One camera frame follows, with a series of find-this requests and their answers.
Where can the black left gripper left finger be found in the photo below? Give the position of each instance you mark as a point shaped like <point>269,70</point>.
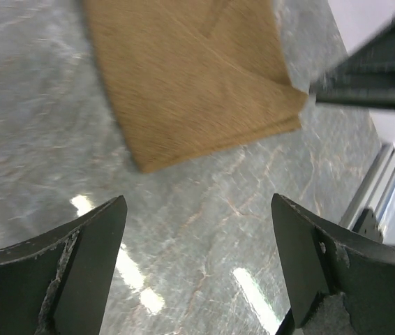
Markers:
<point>59,281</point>

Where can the brown cloth napkin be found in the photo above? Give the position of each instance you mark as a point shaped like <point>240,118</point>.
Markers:
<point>188,78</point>

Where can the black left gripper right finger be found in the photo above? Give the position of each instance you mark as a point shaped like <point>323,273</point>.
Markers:
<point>338,281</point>

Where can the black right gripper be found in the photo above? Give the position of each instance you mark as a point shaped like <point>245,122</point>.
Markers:
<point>365,79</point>

